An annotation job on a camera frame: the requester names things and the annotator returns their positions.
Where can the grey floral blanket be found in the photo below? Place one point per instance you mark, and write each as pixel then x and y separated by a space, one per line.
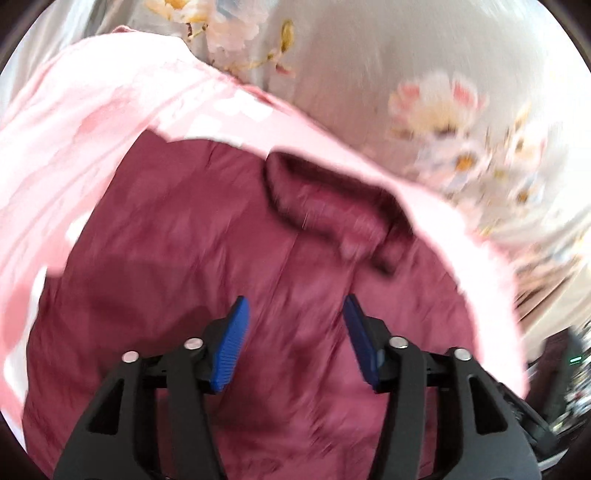
pixel 369 60

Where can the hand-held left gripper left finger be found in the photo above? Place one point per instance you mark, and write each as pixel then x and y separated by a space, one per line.
pixel 231 344

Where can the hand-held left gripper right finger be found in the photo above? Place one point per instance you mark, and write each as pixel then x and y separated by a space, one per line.
pixel 360 341

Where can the pink butterfly print blanket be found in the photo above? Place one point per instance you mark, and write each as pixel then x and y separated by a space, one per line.
pixel 115 115

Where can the maroon quilted puffer jacket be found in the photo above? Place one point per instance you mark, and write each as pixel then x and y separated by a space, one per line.
pixel 184 258

